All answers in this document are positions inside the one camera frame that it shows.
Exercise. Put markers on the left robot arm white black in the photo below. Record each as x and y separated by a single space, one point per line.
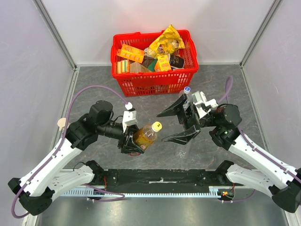
40 187

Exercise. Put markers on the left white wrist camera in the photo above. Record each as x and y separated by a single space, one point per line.
129 117

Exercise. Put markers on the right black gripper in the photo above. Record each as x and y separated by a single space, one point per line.
188 117

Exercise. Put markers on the clear wrapped snack pack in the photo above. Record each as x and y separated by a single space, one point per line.
149 52

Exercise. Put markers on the orange box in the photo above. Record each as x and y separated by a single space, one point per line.
162 64
131 53

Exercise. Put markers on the red plastic shopping basket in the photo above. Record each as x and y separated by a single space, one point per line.
143 79

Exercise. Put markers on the wooden block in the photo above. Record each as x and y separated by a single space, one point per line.
136 67

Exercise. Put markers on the orange box left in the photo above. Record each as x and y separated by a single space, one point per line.
131 53

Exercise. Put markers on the green package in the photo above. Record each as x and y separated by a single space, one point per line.
151 67

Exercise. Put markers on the yellow tea bottle red label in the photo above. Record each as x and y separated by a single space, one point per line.
147 135

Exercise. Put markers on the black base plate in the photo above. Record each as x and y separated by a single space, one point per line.
159 181

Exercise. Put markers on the empty clear plastic bottle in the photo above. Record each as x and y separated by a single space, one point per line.
184 150

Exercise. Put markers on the white cable duct rail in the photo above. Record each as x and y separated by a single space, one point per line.
89 192

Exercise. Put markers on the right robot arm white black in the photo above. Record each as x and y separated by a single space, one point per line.
271 176

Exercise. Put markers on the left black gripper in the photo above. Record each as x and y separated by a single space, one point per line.
130 147

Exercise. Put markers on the striped sponge pack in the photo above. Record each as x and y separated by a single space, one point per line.
123 66

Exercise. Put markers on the yellow snack bag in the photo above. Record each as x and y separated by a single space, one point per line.
168 42

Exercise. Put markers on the beige bottle round cap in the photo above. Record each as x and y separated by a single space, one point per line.
61 123

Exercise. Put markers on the clear bottle blue cap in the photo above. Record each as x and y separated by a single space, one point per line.
187 92

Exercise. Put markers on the orange box right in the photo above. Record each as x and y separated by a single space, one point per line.
162 64

